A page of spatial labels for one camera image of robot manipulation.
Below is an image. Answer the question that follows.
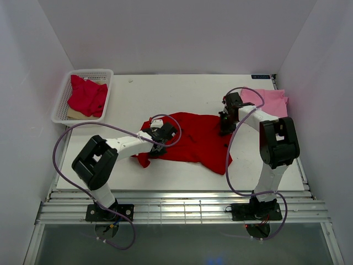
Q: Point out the red t shirt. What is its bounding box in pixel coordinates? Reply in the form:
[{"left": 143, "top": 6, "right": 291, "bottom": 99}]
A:
[{"left": 136, "top": 112, "right": 231, "bottom": 175}]

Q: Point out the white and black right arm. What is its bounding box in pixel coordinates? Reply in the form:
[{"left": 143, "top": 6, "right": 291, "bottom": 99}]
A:
[{"left": 219, "top": 91, "right": 300, "bottom": 222}]

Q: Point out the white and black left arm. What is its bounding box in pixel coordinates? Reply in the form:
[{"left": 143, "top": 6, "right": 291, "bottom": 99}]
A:
[{"left": 72, "top": 119, "right": 178, "bottom": 221}]

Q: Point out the blue label on table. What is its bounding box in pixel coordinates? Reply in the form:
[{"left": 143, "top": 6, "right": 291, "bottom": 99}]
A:
[{"left": 251, "top": 75, "right": 271, "bottom": 80}]

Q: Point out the folded pink t shirt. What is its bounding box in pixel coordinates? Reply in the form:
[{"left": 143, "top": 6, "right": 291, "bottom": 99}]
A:
[{"left": 240, "top": 89, "right": 288, "bottom": 118}]

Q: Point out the crimson shirt in basket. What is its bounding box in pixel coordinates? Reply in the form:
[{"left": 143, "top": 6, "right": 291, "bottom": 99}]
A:
[{"left": 67, "top": 75, "right": 108, "bottom": 118}]

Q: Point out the white plastic basket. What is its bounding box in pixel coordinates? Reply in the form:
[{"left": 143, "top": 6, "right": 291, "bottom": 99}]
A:
[{"left": 51, "top": 69, "right": 114, "bottom": 126}]

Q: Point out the beige cloth in basket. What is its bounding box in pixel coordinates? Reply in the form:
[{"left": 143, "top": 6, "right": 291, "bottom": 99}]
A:
[{"left": 67, "top": 108, "right": 98, "bottom": 120}]

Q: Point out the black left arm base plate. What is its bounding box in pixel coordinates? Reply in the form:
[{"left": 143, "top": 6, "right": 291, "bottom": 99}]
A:
[{"left": 85, "top": 204, "right": 134, "bottom": 222}]

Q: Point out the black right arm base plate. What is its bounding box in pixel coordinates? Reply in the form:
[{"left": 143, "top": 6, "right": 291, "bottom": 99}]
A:
[{"left": 229, "top": 203, "right": 282, "bottom": 221}]

